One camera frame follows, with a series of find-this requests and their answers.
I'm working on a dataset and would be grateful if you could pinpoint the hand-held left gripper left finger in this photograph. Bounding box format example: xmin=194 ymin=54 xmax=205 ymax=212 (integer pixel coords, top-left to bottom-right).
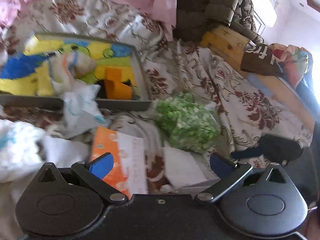
xmin=32 ymin=152 xmax=129 ymax=203

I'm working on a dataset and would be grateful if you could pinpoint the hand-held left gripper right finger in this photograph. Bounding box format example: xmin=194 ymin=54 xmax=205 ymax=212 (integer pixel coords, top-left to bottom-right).
xmin=195 ymin=153 xmax=290 ymax=203

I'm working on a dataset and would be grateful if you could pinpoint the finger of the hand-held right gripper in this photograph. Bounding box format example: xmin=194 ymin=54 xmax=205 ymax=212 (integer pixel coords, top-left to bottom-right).
xmin=231 ymin=148 xmax=263 ymax=159

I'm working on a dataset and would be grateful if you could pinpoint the grey rectangular tray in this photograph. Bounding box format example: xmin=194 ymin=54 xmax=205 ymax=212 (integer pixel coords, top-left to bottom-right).
xmin=0 ymin=31 xmax=153 ymax=111

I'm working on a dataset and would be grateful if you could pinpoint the white patterned cloth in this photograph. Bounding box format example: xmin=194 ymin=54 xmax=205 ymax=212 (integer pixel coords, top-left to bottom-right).
xmin=61 ymin=84 xmax=107 ymax=137

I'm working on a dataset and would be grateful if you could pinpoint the orange ribbed cup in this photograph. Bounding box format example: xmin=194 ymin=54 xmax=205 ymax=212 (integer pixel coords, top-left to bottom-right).
xmin=104 ymin=67 xmax=133 ymax=100

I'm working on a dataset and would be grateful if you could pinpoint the white whale towel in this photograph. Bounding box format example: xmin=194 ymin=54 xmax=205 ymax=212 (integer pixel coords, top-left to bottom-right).
xmin=0 ymin=120 xmax=97 ymax=183

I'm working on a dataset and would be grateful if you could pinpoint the orange and white tissue box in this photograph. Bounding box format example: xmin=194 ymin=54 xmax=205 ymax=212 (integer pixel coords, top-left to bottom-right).
xmin=89 ymin=126 xmax=148 ymax=198

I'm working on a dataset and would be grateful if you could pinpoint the floral bedspread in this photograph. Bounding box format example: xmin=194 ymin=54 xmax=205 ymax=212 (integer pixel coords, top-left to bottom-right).
xmin=0 ymin=0 xmax=313 ymax=198

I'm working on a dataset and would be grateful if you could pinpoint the bag of green pellets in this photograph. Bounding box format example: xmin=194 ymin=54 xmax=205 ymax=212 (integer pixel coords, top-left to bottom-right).
xmin=154 ymin=92 xmax=221 ymax=154

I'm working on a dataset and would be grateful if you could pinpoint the colourful cartoon pillow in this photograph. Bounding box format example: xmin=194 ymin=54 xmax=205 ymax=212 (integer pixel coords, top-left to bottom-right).
xmin=272 ymin=44 xmax=314 ymax=89

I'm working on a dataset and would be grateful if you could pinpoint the brown printed cloth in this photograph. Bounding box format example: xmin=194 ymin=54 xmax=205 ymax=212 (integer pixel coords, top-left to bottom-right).
xmin=240 ymin=42 xmax=283 ymax=77

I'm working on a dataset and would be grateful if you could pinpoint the wooden bed board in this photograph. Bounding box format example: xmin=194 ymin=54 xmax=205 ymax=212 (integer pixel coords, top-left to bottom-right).
xmin=199 ymin=26 xmax=317 ymax=130

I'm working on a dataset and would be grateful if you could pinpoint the cartoon frog towel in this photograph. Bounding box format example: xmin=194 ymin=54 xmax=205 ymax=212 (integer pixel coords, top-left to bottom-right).
xmin=0 ymin=36 xmax=138 ymax=97

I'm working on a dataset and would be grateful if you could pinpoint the olive quilted jacket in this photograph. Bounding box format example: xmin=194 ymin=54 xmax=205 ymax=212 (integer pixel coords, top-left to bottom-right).
xmin=172 ymin=0 xmax=264 ymax=45

